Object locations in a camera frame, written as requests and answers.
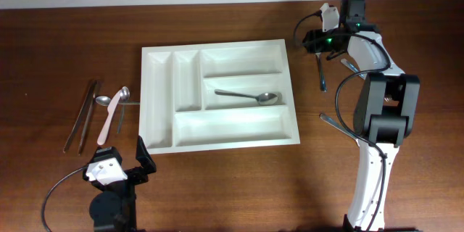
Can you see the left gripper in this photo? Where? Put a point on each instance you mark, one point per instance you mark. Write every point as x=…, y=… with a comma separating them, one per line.
x=143, y=157

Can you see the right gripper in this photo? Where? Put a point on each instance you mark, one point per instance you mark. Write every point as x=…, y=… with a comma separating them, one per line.
x=315, y=41

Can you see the steel fork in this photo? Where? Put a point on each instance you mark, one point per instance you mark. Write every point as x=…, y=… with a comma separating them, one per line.
x=324, y=117
x=349, y=65

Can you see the large steel spoon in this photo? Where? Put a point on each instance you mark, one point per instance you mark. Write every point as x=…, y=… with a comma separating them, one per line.
x=262, y=99
x=320, y=72

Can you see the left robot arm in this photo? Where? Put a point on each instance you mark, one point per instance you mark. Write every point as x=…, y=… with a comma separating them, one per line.
x=114, y=208

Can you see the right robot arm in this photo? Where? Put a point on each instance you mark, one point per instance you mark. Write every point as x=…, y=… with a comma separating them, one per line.
x=384, y=113

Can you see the small steel teaspoon lying sideways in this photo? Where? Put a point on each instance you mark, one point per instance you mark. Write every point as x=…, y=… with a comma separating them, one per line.
x=105, y=101

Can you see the small steel teaspoon upright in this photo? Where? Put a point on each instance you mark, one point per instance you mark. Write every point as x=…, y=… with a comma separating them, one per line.
x=124, y=97

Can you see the steel serrated tongs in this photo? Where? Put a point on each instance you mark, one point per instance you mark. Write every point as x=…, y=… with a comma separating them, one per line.
x=84, y=108

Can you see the white plastic cutlery tray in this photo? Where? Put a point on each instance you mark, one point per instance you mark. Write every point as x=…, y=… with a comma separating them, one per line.
x=180, y=112

